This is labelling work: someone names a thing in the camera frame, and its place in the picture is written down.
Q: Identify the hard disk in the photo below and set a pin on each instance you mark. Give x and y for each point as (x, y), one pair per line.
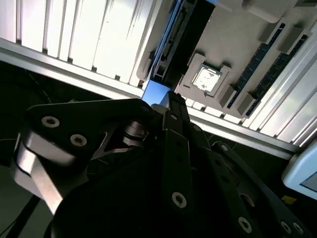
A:
(188, 32)

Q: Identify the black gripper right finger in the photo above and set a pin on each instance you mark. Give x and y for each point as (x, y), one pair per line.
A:
(223, 173)

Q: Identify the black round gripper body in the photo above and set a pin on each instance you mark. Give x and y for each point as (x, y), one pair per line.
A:
(123, 198)

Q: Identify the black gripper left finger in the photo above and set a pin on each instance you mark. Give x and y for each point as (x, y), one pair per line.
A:
(99, 114)

